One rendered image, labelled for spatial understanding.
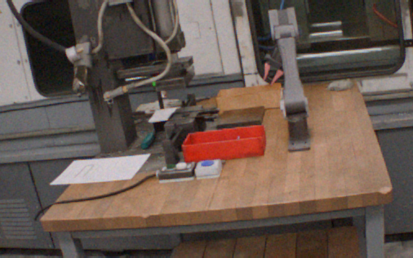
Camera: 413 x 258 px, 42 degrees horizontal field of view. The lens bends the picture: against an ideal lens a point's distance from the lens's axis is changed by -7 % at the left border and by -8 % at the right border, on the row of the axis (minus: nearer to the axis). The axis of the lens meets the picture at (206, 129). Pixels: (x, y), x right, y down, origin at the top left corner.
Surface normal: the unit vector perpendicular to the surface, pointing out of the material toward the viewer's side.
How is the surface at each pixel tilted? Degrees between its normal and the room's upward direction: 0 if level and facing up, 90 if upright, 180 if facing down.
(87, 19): 90
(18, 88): 90
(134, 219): 90
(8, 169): 90
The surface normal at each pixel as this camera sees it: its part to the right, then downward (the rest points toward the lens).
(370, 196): -0.16, 0.33
